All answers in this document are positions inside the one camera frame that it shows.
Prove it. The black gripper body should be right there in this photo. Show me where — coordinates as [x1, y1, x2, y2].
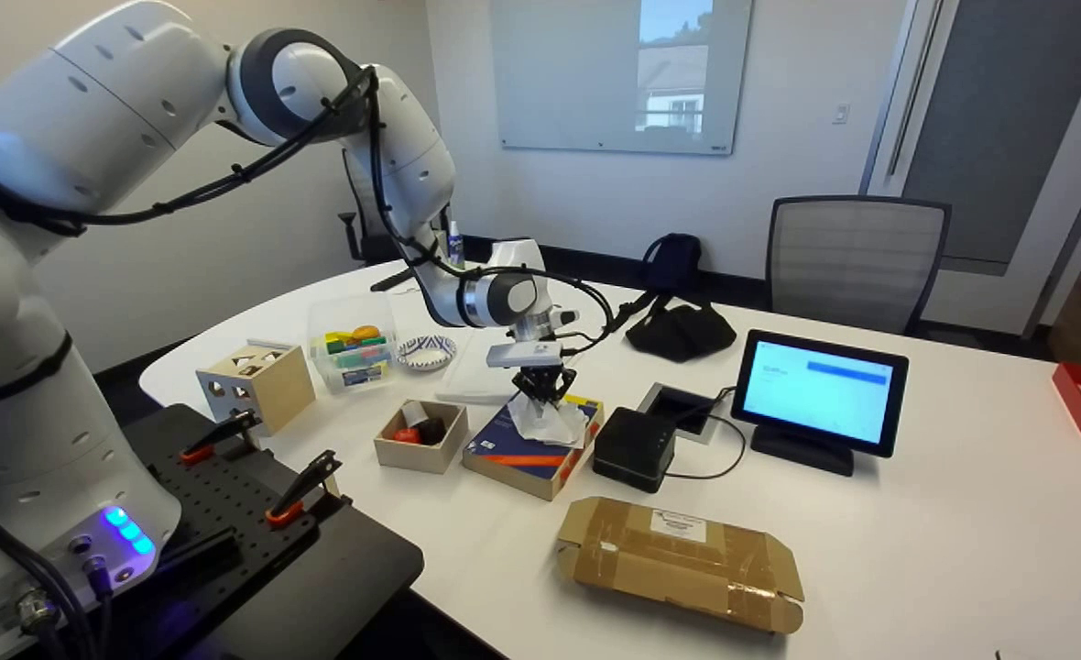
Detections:
[511, 361, 570, 404]

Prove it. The clear plastic bag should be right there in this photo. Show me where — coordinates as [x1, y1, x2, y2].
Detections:
[501, 395, 603, 450]

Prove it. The blue book with orange stripe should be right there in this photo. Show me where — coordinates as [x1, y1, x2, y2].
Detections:
[458, 390, 610, 508]

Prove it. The white flat plastic lid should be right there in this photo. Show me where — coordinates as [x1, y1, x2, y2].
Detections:
[432, 323, 523, 408]

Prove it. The black cube device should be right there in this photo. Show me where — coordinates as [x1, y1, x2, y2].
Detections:
[590, 408, 680, 500]

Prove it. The small wooden tray box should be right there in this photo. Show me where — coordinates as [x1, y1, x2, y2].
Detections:
[369, 395, 473, 478]

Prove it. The table power outlet panel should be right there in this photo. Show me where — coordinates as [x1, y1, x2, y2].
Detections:
[639, 381, 719, 442]

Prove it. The black bag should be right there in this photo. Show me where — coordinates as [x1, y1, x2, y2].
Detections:
[603, 230, 741, 368]

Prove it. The clear container of coloured blocks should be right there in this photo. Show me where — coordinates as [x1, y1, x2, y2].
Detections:
[309, 310, 400, 395]

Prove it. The brown cardboard box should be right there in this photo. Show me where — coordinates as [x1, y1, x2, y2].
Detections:
[551, 494, 809, 640]

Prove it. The black orange clamp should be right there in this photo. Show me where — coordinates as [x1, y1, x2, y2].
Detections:
[262, 447, 350, 532]
[177, 408, 262, 471]

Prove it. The grey mesh office chair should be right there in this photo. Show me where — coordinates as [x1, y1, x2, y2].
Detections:
[764, 194, 952, 343]
[336, 144, 379, 269]

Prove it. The wooden shape sorter cube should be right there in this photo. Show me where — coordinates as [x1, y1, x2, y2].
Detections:
[196, 345, 320, 433]

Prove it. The black tablet with blue screen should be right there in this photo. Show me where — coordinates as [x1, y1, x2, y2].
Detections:
[730, 326, 914, 482]

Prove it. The black mounting board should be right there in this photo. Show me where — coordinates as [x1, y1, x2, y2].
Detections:
[96, 399, 425, 660]

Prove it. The glass whiteboard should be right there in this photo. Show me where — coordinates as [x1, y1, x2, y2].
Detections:
[491, 0, 758, 163]

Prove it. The grey glass door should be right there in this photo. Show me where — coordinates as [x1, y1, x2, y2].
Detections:
[864, 0, 1081, 343]

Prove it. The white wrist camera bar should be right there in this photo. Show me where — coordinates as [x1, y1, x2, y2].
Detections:
[483, 343, 565, 371]

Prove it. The black power cable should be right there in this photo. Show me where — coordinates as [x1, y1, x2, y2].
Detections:
[672, 387, 752, 485]

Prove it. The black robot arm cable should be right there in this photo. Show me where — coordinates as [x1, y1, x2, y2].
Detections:
[0, 68, 625, 364]

